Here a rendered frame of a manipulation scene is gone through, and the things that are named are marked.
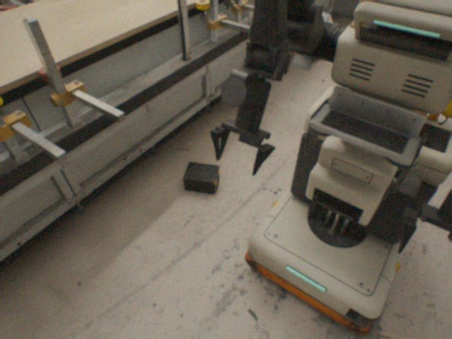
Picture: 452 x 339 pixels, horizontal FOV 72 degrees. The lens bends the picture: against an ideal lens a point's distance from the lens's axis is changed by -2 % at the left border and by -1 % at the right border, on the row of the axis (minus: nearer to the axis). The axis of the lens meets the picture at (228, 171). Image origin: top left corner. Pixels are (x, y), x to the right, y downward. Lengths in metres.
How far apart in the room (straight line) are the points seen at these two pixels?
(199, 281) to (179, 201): 0.54
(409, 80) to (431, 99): 0.06
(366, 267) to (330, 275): 0.17
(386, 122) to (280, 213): 0.84
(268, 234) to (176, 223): 0.62
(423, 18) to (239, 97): 0.36
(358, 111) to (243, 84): 0.36
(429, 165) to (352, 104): 0.48
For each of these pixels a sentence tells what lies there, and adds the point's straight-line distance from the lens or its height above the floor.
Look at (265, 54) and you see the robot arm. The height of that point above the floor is 1.24.
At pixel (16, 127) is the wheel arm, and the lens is 1.32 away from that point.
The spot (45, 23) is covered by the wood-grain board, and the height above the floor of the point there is 0.90.
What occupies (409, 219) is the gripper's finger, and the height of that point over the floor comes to 1.06.
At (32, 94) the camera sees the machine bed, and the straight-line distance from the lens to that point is 1.61.
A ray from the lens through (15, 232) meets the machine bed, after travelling 1.94.
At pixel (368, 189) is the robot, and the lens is 1.03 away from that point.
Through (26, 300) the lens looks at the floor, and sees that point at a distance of 1.90.
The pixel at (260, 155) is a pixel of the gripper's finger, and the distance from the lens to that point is 0.67.
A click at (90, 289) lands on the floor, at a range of 1.79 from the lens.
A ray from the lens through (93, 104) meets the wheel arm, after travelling 1.30.
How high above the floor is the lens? 1.51
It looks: 46 degrees down
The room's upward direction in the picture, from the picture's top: straight up
